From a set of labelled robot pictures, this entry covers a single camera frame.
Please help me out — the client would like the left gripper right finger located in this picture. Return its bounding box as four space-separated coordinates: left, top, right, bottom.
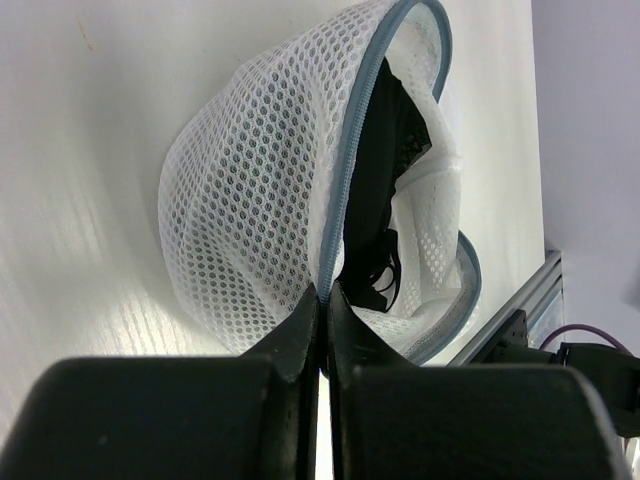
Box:
326 286 630 479

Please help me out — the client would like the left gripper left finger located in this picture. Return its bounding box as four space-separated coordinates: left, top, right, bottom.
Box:
1 288 320 479

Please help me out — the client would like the round white mesh laundry bag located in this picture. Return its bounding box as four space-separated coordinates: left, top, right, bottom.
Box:
158 1 482 365

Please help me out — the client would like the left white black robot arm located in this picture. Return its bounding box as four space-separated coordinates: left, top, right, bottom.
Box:
1 288 639 479

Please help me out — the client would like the black lace bra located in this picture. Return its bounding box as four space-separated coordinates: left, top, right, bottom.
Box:
339 61 432 313

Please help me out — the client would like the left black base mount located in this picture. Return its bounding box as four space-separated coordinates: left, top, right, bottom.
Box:
470 309 528 364

